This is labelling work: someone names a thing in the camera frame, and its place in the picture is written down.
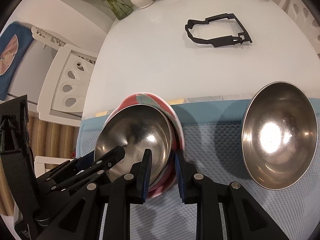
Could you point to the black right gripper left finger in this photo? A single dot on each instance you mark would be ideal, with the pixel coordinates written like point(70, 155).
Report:
point(98, 208)

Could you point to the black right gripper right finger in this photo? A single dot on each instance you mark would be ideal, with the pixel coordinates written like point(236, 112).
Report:
point(223, 211)

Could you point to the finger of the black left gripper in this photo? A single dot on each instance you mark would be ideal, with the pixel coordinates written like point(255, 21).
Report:
point(72, 172)

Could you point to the magenta steel bowl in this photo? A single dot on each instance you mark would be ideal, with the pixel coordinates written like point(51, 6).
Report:
point(137, 128)

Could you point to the blue steel bowl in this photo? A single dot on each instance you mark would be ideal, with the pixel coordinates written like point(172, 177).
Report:
point(279, 133)

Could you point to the pink ceramic bowl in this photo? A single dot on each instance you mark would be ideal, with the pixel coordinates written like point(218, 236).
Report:
point(157, 102)

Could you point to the white chair left near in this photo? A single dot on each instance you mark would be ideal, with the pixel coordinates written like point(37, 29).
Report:
point(40, 163)

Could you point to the white chair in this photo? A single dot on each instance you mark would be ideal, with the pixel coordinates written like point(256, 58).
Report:
point(40, 163)
point(63, 93)
point(302, 17)

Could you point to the white chair left far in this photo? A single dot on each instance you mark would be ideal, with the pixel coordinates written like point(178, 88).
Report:
point(63, 93)

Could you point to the blue cushion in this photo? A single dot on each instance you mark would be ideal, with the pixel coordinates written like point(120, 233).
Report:
point(15, 42)

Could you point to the white chair right far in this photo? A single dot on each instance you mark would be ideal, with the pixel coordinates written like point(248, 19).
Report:
point(302, 17)

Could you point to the black plastic frame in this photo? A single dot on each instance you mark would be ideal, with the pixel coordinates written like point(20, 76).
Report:
point(218, 31)

